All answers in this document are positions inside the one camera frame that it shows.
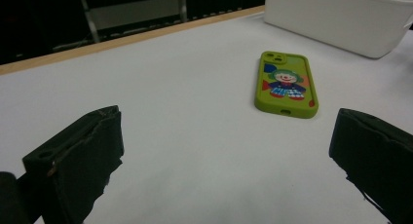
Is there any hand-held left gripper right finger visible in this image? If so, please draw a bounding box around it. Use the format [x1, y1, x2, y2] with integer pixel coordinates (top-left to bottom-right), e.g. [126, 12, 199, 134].
[328, 107, 413, 224]

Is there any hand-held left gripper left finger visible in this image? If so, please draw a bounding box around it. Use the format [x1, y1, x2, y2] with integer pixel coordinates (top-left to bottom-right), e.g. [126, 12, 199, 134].
[21, 104, 126, 224]

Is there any white plastic bin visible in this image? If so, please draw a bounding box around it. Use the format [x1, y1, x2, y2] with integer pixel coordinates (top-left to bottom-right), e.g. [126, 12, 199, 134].
[263, 0, 413, 59]

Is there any white table mat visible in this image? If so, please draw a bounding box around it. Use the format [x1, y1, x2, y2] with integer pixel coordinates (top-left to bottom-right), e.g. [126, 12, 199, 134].
[0, 11, 413, 224]

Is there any white metal stand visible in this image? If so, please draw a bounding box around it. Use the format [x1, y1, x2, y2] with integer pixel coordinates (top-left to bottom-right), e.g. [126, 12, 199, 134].
[77, 0, 190, 44]

